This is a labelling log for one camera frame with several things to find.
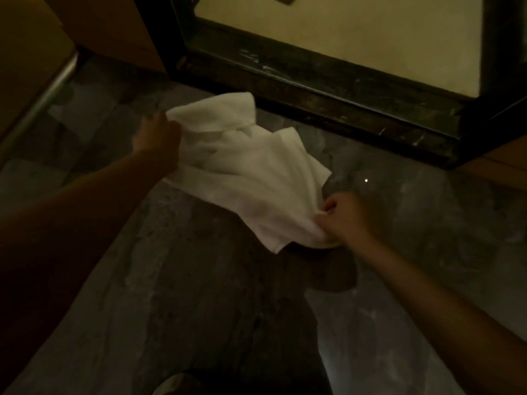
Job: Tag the person's right hand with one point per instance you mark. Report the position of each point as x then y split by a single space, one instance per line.
348 220

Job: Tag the person's left hand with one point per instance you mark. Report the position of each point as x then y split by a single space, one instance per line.
156 137

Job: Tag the person's right thumb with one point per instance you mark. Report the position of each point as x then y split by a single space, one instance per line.
325 220

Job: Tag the white towel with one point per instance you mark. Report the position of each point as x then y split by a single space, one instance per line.
251 168

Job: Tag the person's left forearm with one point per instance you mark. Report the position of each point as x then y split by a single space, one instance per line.
57 238

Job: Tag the person's right forearm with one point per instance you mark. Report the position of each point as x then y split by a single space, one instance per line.
440 320

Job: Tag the dark marble door threshold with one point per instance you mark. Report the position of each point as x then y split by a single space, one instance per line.
329 94

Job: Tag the person's shoe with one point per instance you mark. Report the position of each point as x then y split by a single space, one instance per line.
175 384

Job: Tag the wooden door with metal bar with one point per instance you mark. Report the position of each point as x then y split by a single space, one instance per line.
29 65

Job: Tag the dark door frame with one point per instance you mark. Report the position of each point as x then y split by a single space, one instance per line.
500 65

